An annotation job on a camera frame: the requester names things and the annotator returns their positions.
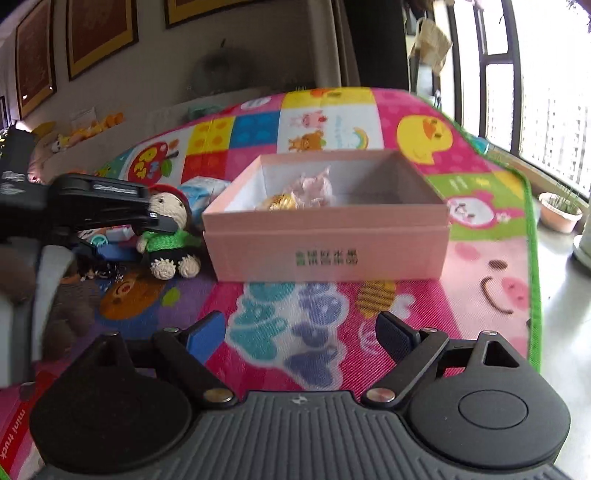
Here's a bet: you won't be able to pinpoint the knitted doll green sweater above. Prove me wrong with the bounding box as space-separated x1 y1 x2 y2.
136 184 202 281

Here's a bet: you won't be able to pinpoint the light blue tissue pack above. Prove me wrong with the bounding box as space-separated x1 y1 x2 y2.
179 176 229 224

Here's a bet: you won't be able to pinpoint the yellow plush toys on shelf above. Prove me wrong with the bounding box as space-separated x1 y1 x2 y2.
32 112 125 153

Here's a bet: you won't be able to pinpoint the colourful cartoon play mat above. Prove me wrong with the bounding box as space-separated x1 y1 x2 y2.
0 86 542 480

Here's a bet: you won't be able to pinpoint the brown plush toy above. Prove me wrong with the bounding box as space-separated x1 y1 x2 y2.
42 280 101 361

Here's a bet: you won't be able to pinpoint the gold wrapped ball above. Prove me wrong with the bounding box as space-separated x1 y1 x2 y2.
256 193 298 211

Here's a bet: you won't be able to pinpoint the pink cardboard box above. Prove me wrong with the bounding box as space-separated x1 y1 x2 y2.
202 150 451 282

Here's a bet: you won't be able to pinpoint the left framed picture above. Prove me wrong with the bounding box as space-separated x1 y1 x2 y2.
15 0 57 119

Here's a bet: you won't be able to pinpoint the framed picture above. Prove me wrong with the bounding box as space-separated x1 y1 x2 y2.
15 0 57 119
66 0 138 81
164 0 250 29

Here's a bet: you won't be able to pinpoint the pink crinkled wrapper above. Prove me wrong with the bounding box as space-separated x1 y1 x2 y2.
283 167 334 208

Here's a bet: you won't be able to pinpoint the middle framed picture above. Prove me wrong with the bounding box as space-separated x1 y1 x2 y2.
66 0 138 81

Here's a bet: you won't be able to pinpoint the terracotta plant pot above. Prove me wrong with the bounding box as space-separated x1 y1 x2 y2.
538 192 583 234

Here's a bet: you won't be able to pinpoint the right framed picture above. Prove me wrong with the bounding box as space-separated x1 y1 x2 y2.
164 0 250 29

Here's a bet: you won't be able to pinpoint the hanging beige bag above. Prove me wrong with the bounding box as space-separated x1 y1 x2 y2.
411 18 453 76

